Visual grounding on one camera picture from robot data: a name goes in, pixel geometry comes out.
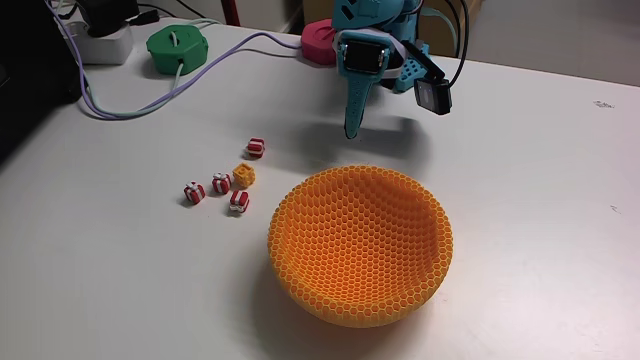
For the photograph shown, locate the red white striped gift cube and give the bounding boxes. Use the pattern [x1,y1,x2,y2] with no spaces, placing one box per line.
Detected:
[228,189,251,214]
[183,180,207,205]
[245,137,267,160]
[211,172,233,195]

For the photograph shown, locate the yellow cube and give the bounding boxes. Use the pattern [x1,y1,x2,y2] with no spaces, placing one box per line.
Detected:
[232,162,257,189]

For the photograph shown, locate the yellow honeycomb basket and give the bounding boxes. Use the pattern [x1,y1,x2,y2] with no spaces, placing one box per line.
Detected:
[267,164,455,330]

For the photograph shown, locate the pink round printed box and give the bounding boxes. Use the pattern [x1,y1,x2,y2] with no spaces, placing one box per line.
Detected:
[300,18,339,66]

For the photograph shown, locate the red pole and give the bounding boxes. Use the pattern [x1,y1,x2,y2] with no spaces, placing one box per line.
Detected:
[219,0,242,27]

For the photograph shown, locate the green round printed box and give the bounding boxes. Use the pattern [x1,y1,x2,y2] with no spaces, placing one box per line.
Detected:
[145,23,210,77]

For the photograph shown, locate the black power adapter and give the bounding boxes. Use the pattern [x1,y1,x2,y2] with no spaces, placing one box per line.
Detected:
[74,0,141,37]

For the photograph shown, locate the white power strip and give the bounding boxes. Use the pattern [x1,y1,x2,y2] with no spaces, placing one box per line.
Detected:
[62,22,135,66]

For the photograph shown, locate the large black object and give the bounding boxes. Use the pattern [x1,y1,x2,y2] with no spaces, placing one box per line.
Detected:
[0,0,84,166]

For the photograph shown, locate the black camera box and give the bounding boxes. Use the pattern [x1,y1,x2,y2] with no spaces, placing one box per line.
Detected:
[402,39,454,117]

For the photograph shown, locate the black camera cable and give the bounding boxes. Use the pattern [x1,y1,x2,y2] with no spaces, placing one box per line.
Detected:
[447,0,471,89]

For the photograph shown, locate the purple cable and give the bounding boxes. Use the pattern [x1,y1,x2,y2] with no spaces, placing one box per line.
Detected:
[44,0,304,122]

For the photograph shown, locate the pale green cable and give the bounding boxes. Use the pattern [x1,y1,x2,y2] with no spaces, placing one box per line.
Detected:
[82,62,185,119]

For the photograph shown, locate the black plug cable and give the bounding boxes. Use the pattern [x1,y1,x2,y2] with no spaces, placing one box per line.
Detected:
[127,3,177,27]

